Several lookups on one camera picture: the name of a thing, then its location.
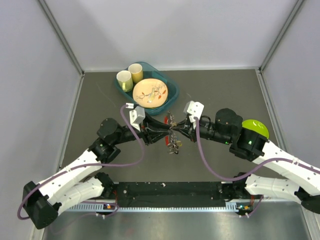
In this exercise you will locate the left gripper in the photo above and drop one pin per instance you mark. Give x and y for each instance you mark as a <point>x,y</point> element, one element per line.
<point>151,130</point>

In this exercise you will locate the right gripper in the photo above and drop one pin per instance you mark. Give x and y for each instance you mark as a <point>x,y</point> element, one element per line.
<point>189,129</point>

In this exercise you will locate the metal key holder red handle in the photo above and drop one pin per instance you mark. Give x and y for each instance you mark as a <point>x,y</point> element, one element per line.
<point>171,139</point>

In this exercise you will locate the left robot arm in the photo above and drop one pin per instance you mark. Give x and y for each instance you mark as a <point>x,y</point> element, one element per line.
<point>81,180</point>

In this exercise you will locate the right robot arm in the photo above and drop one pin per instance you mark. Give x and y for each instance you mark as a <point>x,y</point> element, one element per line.
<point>277,173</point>

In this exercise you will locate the floral beige plate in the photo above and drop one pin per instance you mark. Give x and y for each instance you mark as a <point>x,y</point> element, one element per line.
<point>150,93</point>

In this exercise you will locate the teal plastic tray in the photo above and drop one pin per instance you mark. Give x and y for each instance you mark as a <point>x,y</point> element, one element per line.
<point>150,72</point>

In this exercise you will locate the light green mug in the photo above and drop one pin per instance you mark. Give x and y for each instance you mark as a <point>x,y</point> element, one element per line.
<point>125,81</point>

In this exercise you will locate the yellow mug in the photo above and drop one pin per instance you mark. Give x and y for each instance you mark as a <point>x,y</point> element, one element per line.
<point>136,71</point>

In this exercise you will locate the lime green plate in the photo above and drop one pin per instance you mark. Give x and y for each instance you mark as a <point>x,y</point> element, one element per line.
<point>256,126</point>

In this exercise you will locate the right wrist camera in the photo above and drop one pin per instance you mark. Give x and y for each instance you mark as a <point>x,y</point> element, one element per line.
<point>193,109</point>

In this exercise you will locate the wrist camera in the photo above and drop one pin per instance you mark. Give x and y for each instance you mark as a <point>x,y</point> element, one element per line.
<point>193,109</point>
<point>137,115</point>

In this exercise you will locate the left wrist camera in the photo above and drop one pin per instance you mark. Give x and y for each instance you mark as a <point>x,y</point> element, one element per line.
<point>137,115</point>

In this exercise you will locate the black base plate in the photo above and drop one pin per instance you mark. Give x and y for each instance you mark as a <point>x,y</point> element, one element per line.
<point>173,194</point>

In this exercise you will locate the grey cable duct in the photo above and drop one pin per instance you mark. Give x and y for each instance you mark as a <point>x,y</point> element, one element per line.
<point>232,207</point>

